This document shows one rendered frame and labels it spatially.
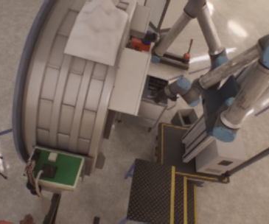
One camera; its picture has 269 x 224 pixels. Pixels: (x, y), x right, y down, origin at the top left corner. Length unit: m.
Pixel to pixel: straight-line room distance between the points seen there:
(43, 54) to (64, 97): 0.24
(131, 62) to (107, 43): 0.16
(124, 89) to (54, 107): 0.38
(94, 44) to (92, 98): 0.28
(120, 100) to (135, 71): 0.18
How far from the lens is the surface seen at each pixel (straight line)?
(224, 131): 1.41
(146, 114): 2.76
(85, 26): 1.09
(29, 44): 1.15
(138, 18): 1.55
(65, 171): 1.20
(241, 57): 1.30
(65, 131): 1.19
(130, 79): 1.08
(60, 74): 1.10
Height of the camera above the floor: 2.48
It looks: 51 degrees down
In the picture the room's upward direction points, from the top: 23 degrees clockwise
